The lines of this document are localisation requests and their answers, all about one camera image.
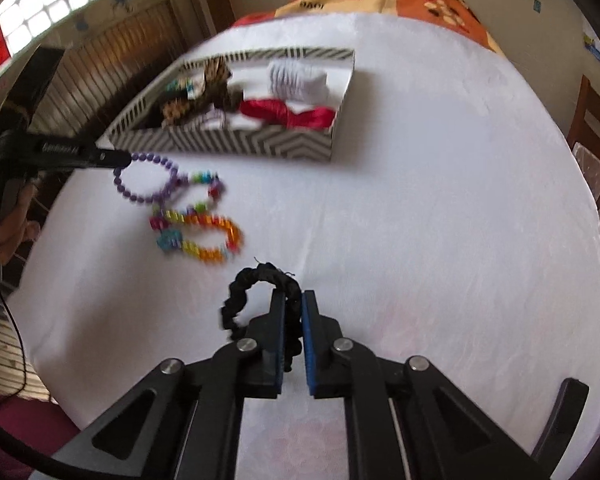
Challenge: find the red satin scrunchie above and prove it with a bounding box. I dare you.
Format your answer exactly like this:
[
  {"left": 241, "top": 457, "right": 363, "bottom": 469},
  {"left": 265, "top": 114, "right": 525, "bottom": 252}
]
[{"left": 237, "top": 97, "right": 338, "bottom": 133}]

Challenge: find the person's left hand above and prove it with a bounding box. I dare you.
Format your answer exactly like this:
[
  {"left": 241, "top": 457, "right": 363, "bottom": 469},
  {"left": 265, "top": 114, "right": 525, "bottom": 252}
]
[{"left": 0, "top": 182, "right": 42, "bottom": 266}]

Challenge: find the orange bead bracelet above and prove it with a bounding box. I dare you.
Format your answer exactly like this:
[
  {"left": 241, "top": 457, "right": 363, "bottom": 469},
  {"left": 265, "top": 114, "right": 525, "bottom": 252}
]
[{"left": 157, "top": 212, "right": 246, "bottom": 265}]

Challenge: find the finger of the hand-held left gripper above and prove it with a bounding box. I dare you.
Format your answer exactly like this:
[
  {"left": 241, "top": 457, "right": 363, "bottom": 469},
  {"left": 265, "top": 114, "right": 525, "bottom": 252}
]
[{"left": 0, "top": 131, "right": 132, "bottom": 172}]

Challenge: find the wooden slatted door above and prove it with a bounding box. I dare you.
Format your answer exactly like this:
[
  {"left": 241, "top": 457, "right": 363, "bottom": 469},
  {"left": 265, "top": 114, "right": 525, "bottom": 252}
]
[{"left": 30, "top": 0, "right": 201, "bottom": 141}]

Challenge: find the black scrunchie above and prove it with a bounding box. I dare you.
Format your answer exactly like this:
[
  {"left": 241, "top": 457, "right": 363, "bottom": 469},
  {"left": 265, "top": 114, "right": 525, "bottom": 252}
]
[{"left": 219, "top": 260, "right": 303, "bottom": 373}]

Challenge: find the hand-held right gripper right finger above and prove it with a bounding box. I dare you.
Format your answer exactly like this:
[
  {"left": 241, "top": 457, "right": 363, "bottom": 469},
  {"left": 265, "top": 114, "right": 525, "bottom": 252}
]
[{"left": 301, "top": 289, "right": 552, "bottom": 480}]

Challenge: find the plastic-wrapped chair cushion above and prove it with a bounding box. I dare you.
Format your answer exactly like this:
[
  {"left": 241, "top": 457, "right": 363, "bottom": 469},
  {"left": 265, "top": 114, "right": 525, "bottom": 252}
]
[{"left": 571, "top": 142, "right": 600, "bottom": 201}]

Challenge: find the wall calendar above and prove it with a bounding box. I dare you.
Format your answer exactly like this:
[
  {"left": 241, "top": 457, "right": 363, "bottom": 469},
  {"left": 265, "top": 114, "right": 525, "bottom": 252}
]
[{"left": 582, "top": 32, "right": 600, "bottom": 66}]

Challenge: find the multicolour bead bracelet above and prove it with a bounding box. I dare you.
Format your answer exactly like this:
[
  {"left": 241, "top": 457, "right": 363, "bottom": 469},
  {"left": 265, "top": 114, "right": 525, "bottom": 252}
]
[{"left": 150, "top": 170, "right": 227, "bottom": 231}]

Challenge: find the brown wooden chair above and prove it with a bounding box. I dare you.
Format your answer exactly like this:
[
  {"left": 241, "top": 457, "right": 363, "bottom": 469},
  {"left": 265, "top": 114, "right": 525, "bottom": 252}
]
[{"left": 565, "top": 75, "right": 600, "bottom": 211}]

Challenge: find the thin black cable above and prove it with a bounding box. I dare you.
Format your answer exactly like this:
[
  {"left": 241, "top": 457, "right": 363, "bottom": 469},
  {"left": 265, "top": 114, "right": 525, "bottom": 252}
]
[{"left": 0, "top": 280, "right": 28, "bottom": 398}]

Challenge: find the purple bead bracelet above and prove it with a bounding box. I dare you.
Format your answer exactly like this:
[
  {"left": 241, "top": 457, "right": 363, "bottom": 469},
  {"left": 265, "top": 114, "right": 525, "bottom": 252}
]
[{"left": 112, "top": 151, "right": 188, "bottom": 206}]

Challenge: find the brown patterned scrunchie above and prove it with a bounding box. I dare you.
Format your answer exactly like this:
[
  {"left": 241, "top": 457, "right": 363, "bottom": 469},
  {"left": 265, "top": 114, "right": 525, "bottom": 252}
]
[{"left": 200, "top": 57, "right": 246, "bottom": 111}]

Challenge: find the thick black cable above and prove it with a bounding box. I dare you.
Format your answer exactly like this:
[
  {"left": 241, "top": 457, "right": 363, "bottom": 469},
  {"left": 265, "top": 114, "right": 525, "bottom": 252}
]
[{"left": 0, "top": 412, "right": 81, "bottom": 480}]

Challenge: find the beige checkered scrunchie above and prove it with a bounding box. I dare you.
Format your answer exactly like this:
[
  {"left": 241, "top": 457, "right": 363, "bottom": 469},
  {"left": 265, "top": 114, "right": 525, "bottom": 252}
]
[{"left": 160, "top": 97, "right": 216, "bottom": 126}]

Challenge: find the white scrunchie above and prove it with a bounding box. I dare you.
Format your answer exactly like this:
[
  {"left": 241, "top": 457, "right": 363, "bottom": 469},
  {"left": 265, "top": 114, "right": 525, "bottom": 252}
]
[{"left": 269, "top": 58, "right": 328, "bottom": 106}]

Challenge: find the striped black and white box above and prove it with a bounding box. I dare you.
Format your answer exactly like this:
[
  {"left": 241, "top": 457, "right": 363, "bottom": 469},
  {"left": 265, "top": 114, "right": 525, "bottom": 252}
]
[{"left": 105, "top": 46, "right": 357, "bottom": 165}]

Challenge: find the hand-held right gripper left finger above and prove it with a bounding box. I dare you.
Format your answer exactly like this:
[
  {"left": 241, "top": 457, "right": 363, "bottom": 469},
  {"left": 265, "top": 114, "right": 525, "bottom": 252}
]
[{"left": 50, "top": 287, "right": 288, "bottom": 480}]

